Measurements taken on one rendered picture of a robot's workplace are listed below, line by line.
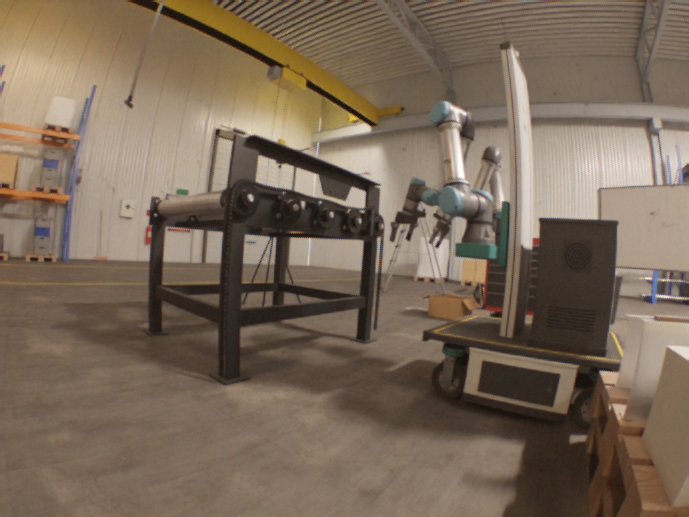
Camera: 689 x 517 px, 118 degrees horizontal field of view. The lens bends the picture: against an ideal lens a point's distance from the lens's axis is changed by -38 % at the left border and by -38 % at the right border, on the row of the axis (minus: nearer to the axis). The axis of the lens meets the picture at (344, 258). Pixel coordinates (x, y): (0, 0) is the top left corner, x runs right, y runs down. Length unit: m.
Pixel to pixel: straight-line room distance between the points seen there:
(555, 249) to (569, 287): 0.16
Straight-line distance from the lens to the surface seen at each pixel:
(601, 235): 1.40
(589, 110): 12.13
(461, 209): 1.36
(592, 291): 1.40
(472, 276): 9.68
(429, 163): 12.93
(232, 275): 1.53
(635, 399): 0.94
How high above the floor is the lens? 0.64
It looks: 1 degrees down
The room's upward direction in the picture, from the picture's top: 4 degrees clockwise
